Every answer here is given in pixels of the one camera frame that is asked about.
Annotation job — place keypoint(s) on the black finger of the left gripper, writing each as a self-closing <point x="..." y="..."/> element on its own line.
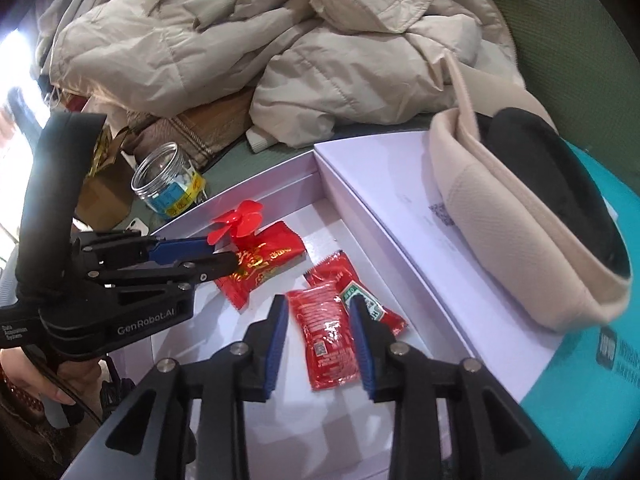
<point x="205" y="267"/>

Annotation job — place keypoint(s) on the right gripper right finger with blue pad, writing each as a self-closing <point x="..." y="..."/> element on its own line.
<point x="392" y="370"/>

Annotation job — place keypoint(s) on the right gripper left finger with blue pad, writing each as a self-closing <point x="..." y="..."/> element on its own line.
<point x="244" y="371"/>

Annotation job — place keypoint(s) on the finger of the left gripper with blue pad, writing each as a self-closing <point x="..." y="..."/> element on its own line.
<point x="120" y="249"/>

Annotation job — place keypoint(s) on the Heinz ketchup sachet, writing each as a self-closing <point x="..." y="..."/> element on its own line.
<point x="329" y="348"/>
<point x="338" y="269"/>

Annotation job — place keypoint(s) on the red gold candy packet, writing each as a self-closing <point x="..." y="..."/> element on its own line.
<point x="269" y="251"/>

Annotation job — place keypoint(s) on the white gift box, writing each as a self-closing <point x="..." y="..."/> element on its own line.
<point x="162" y="431"/>

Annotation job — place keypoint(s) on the person's left hand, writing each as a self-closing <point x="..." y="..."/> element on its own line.
<point x="81" y="376"/>

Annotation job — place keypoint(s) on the white smartphone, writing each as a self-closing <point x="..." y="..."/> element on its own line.
<point x="139" y="226"/>

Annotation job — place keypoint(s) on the clear plastic jar blue label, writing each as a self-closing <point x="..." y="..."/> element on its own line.
<point x="168" y="182"/>

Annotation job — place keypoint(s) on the small brown cardboard box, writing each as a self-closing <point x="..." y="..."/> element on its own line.
<point x="106" y="196"/>

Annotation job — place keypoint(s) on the teal POIZON bubble mailer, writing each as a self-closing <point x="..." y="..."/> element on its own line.
<point x="585" y="398"/>

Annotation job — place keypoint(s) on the beige puffer jacket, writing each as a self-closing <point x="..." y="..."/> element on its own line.
<point x="311" y="63"/>

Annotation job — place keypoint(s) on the brown corduroy garment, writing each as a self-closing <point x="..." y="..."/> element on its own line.
<point x="204" y="133"/>

